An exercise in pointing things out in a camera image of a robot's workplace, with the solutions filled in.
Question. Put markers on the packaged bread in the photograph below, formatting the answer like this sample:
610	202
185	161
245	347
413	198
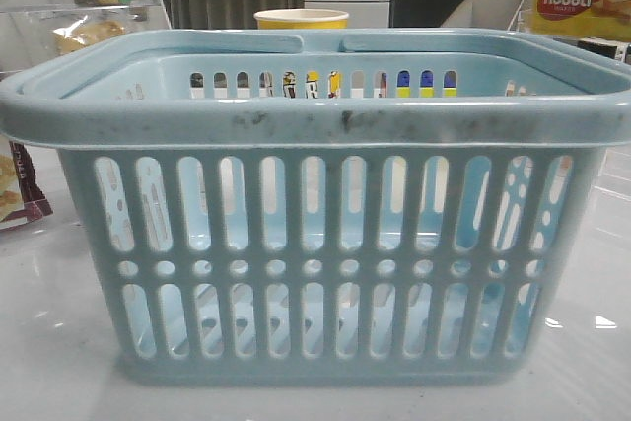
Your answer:
82	34

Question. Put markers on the light blue plastic basket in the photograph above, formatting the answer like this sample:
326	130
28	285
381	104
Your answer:
357	207

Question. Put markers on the yellow popcorn paper cup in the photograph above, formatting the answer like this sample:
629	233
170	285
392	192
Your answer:
301	18

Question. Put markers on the white chair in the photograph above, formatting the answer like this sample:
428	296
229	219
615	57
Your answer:
484	14

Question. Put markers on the maroon snack bag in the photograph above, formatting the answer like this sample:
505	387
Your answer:
22	201

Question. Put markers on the clear acrylic display stand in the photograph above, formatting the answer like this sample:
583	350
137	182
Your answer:
27	26

